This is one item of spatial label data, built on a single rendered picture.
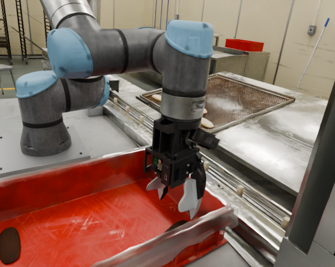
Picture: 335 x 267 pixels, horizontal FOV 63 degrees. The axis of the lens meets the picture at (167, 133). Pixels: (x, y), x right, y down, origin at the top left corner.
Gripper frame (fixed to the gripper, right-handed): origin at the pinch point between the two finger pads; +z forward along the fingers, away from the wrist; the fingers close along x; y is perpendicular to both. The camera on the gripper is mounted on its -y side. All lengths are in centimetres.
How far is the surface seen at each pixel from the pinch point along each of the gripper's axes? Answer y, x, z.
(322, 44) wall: -429, -91, -14
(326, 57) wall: -426, -79, 3
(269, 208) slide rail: -21.5, 11.8, 5.7
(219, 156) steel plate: -40.8, -14.7, 8.8
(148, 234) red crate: 4.5, -3.6, 8.2
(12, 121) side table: 2, -86, 9
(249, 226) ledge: -10.4, 12.0, 4.5
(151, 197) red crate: -5.3, -12.7, 8.2
